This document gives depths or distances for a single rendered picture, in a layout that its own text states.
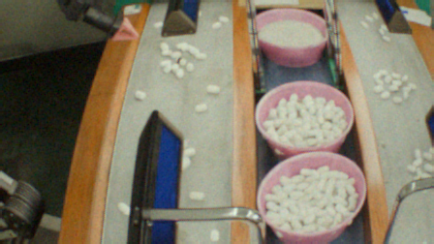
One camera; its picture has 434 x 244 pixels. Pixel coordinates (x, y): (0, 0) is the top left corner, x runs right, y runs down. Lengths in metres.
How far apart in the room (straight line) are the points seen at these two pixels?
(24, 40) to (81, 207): 2.25
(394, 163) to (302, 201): 0.28
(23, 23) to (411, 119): 2.55
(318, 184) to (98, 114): 0.63
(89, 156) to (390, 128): 0.81
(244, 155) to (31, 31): 2.27
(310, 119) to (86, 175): 0.59
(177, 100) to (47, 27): 1.88
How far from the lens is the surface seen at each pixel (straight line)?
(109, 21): 1.71
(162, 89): 1.71
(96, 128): 1.59
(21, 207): 1.43
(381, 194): 1.32
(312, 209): 1.32
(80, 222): 1.35
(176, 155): 1.00
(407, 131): 1.54
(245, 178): 1.37
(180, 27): 1.34
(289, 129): 1.55
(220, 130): 1.54
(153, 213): 0.84
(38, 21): 3.41
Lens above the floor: 1.73
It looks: 39 degrees down
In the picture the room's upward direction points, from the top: 8 degrees counter-clockwise
